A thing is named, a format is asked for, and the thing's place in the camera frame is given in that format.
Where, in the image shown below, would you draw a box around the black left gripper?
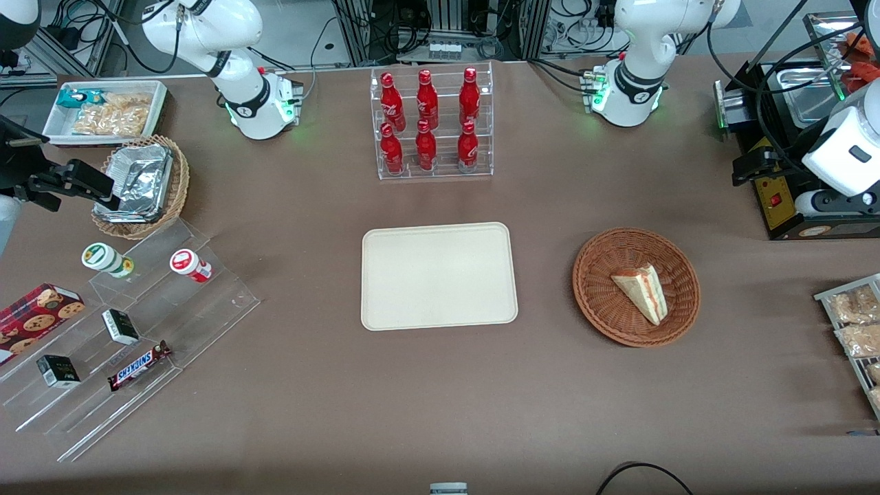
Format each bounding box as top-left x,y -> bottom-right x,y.
731,146 -> 805,188

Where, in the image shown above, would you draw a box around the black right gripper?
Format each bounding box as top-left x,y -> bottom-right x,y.
12,159 -> 122,212

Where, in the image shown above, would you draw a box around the triangular sandwich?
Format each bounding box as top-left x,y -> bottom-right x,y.
610,265 -> 668,326

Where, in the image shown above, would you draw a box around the light wicker basket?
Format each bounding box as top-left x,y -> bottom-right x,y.
91,135 -> 190,240

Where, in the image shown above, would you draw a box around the white rectangular snack tray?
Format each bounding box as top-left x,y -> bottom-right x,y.
41,80 -> 170,147

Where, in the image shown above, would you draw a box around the round brown wicker basket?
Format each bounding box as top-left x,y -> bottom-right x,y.
572,228 -> 701,347

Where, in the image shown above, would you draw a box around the beige rectangular tray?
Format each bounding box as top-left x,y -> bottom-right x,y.
361,222 -> 518,331

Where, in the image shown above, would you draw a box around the silver foil containers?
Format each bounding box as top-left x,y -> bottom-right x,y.
94,143 -> 173,223

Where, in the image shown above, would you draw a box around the black hot food warmer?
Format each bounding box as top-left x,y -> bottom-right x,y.
714,10 -> 880,241

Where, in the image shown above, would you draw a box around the green lid white cup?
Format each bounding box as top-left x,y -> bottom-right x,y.
81,243 -> 135,279

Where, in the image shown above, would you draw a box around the clear bag of chips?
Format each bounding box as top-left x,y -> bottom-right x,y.
71,93 -> 153,138

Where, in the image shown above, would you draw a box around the red lid white cup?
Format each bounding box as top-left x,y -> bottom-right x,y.
170,249 -> 213,284

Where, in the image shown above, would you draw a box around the teal snack packet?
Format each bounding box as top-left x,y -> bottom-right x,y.
56,89 -> 105,110

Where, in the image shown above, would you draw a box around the small black box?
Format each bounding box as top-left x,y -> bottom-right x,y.
102,309 -> 141,346
36,355 -> 82,390

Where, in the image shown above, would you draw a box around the clear acrylic stepped display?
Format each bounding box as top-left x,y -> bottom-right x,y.
0,219 -> 261,463

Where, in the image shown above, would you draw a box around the red cookie box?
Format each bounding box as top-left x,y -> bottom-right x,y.
0,283 -> 87,366

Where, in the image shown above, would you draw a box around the red sausage skewer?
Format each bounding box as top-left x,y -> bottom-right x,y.
847,62 -> 880,94

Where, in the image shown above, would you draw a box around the orange sausage skewer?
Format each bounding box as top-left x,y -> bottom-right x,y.
840,32 -> 875,61

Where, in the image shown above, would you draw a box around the snickers chocolate bar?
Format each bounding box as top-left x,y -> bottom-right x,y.
107,340 -> 173,393

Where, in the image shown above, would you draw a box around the clear bag of pastries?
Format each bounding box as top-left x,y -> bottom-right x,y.
835,323 -> 880,359
828,285 -> 880,325

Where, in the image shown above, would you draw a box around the red cola bottle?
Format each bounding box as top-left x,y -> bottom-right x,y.
415,69 -> 439,130
380,123 -> 405,175
380,72 -> 407,133
459,67 -> 481,126
415,120 -> 438,171
457,121 -> 480,173

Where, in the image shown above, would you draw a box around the clear acrylic bottle rack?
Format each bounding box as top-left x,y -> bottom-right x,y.
370,62 -> 494,182

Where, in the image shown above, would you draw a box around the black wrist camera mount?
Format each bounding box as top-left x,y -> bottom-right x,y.
0,114 -> 52,192

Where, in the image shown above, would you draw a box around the metal wire snack tray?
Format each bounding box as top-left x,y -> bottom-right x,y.
814,274 -> 880,421

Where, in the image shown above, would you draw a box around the black cable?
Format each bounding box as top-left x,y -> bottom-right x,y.
595,462 -> 695,495

